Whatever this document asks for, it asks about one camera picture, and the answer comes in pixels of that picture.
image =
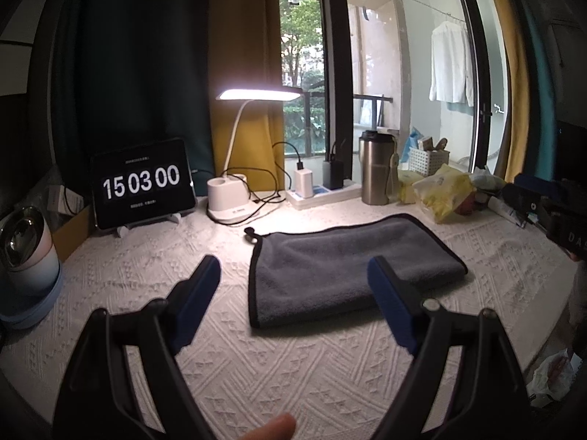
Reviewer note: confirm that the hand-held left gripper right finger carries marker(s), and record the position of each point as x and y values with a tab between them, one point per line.
390	302

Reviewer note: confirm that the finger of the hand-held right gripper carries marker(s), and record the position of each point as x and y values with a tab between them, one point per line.
536	179
523	199

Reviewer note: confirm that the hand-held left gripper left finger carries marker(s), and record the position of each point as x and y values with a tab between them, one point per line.
198	300

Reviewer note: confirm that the grey towel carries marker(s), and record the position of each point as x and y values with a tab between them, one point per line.
339	266

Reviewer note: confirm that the person's left hand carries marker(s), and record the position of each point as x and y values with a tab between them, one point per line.
268	428

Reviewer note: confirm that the white tube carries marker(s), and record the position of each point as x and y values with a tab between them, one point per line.
506	211

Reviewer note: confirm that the yellow packet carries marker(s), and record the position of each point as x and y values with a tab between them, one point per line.
442	190

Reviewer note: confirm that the white tablet stand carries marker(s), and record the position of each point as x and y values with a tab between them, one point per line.
126	230

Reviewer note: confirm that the white slatted basket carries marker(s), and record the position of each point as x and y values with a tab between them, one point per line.
426	160

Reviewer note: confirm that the yellow curtain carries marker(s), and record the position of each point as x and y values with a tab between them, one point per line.
509	78
243	41

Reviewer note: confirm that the white textured tablecloth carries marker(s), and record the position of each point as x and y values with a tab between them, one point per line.
284	366

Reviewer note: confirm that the white desk lamp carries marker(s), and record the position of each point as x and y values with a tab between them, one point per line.
229	192

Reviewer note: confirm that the white power strip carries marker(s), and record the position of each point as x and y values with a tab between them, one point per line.
321	196

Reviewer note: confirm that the black tablet with clock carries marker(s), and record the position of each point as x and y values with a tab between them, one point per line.
142	183

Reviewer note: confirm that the steel tumbler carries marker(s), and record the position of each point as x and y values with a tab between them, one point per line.
377	169

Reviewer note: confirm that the cardboard box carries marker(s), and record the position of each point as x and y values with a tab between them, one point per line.
75	233

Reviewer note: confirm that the black charger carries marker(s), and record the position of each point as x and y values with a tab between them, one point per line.
332	174

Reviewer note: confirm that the white hanging shirt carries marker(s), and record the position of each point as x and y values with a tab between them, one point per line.
451	64

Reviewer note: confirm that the white charger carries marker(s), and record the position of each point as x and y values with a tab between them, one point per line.
303	182

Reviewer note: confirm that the white plastic bag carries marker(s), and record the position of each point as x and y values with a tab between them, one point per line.
552	376

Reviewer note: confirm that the round white pink appliance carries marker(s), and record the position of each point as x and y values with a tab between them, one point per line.
27	261

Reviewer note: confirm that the dark green curtain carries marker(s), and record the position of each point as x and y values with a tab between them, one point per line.
137	55

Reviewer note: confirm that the black window frame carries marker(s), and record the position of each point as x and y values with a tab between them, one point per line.
337	55

